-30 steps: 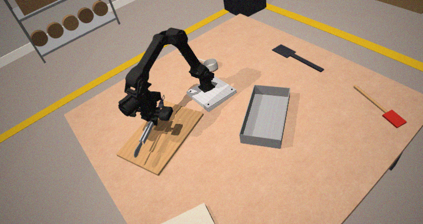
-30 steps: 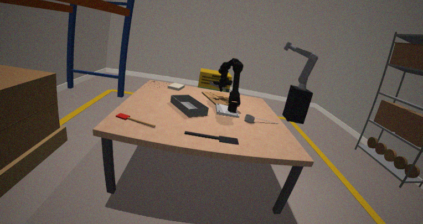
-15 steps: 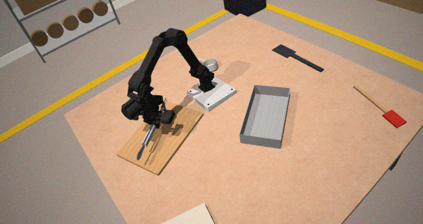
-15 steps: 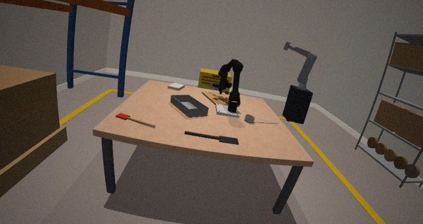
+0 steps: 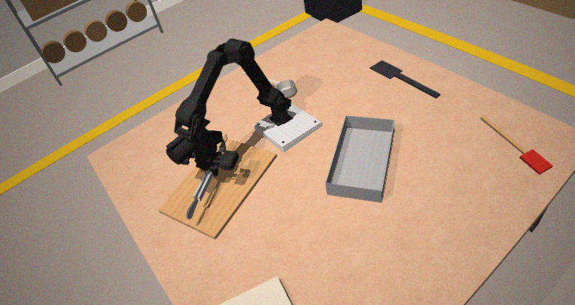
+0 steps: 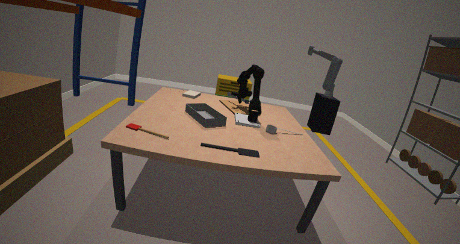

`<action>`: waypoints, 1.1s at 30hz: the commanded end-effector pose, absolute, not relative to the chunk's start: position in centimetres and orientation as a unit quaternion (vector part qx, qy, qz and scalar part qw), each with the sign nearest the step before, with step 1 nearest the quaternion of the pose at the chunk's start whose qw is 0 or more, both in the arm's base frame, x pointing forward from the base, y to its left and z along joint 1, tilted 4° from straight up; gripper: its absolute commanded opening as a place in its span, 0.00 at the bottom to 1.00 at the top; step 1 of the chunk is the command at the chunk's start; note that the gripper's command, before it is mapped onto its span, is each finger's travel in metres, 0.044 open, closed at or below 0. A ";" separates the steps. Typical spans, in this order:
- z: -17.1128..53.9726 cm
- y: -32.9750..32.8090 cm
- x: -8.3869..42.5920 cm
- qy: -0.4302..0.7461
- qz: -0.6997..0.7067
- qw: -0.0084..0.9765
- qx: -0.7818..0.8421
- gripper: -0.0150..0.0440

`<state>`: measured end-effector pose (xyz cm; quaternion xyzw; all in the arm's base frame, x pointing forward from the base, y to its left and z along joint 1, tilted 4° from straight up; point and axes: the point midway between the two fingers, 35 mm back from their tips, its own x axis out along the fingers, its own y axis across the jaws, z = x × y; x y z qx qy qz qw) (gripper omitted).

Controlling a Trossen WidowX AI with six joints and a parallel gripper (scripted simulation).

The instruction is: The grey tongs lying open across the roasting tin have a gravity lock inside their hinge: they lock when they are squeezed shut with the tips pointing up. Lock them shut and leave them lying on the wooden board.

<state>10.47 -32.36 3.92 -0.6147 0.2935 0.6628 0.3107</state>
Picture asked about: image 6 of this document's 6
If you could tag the red spatula with tan handle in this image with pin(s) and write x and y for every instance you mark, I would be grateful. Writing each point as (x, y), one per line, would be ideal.
(137, 127)

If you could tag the light brown wooden board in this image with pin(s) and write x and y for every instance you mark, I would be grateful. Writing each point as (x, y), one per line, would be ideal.
(235, 107)

